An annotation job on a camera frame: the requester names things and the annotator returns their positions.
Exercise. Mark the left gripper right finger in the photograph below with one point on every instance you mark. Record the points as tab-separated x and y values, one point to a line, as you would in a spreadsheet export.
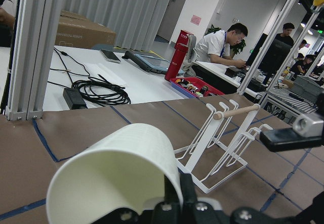
187	188

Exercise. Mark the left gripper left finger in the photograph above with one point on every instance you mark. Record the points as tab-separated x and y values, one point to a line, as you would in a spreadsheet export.
171	198

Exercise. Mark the white ikea cup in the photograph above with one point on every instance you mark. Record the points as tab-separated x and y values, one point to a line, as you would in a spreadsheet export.
126	169

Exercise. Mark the red parts tray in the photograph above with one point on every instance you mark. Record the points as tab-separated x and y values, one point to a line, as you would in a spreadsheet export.
193	87

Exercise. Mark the blue teach pendant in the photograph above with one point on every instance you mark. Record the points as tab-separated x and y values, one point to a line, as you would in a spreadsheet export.
148	63

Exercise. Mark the black power adapter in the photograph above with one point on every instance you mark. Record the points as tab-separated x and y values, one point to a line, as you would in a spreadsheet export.
73	99

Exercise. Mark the red thermos bottle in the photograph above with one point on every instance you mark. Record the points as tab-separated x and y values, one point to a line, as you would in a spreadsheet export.
181	49

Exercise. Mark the man in white shirt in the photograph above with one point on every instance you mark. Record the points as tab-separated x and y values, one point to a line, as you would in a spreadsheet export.
215	47

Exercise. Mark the smartphone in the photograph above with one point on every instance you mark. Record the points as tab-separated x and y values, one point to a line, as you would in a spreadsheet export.
110	56

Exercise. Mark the black monitor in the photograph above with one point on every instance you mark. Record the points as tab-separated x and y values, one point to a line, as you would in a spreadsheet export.
273	58

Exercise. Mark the cardboard box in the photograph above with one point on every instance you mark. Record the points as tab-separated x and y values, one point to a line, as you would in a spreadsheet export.
77	31

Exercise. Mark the white wire cup rack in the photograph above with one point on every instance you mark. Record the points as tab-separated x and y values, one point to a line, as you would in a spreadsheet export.
210	161

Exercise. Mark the aluminium frame post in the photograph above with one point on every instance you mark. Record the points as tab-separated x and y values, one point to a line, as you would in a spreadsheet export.
37	23

